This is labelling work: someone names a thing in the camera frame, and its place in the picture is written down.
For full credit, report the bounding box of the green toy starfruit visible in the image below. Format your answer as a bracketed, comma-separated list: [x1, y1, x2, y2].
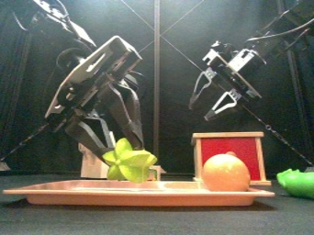
[100, 137, 159, 185]

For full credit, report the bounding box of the pink rectangular plate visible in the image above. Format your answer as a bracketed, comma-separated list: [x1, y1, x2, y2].
[1, 179, 276, 207]

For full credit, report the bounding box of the white wooden block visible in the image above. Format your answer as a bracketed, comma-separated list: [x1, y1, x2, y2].
[77, 122, 167, 181]

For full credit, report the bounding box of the red wooden box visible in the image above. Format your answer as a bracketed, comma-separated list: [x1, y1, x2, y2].
[189, 131, 272, 187]

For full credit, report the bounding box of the orange toy mango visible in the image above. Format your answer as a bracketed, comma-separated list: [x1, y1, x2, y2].
[200, 151, 251, 193]

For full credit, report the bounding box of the green toy vegetable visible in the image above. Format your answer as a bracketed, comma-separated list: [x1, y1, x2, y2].
[275, 168, 314, 200]

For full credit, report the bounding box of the vertical metal frame pole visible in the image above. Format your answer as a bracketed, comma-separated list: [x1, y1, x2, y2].
[152, 0, 161, 151]

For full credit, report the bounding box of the thin diagonal frame brace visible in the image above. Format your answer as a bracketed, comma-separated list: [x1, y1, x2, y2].
[118, 0, 314, 168]
[0, 0, 205, 162]

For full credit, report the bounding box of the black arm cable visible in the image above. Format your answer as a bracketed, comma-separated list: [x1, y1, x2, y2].
[244, 26, 314, 44]

